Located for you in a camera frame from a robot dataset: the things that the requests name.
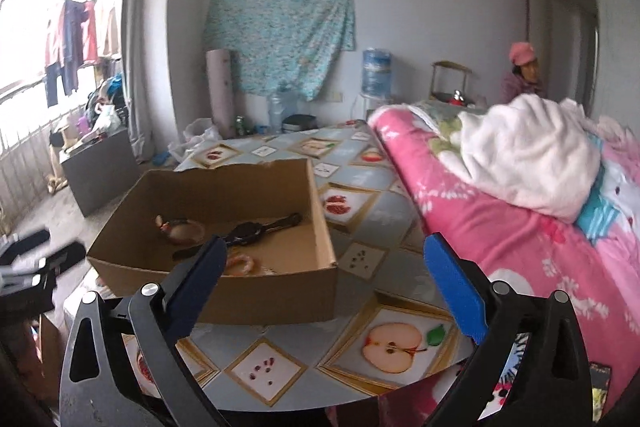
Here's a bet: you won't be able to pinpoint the pink bead bracelet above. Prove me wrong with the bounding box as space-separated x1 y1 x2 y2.
222 252 257 278

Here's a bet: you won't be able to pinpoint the pink strap kids watch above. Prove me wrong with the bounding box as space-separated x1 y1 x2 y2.
171 212 303 261

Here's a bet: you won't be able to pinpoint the fruit pattern tablecloth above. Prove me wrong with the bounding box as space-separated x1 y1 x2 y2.
64 120 476 413

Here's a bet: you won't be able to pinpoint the grey low cabinet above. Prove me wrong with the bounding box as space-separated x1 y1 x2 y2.
61 129 141 217

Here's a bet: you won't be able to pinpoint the brown cardboard box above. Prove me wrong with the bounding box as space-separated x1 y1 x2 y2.
88 159 337 325

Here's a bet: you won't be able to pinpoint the pink floral quilt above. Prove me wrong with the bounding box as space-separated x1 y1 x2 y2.
369 106 639 416

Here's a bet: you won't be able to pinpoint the white fluffy blanket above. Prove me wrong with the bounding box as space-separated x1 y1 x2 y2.
428 94 601 223

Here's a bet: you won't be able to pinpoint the white plastic bag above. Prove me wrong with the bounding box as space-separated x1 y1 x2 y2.
168 118 221 162

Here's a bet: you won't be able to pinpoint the small wooden shelf stand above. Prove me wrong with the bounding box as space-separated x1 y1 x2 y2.
428 61 473 106

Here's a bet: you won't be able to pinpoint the hanging clothes on line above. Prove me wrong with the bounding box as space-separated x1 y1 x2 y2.
43 0 122 107

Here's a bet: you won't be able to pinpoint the person in pink hat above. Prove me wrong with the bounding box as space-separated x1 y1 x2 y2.
499 41 544 104

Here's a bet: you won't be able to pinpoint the blue water dispenser bottle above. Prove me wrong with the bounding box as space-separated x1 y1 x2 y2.
361 48 393 98

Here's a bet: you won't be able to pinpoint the rolled pink mat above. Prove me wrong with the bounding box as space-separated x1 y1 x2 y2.
205 49 235 139

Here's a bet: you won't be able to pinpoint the grey curtain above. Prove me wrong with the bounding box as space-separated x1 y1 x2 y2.
122 0 177 161

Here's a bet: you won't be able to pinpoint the teal floral wall cloth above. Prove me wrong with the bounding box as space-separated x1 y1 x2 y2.
204 0 356 102

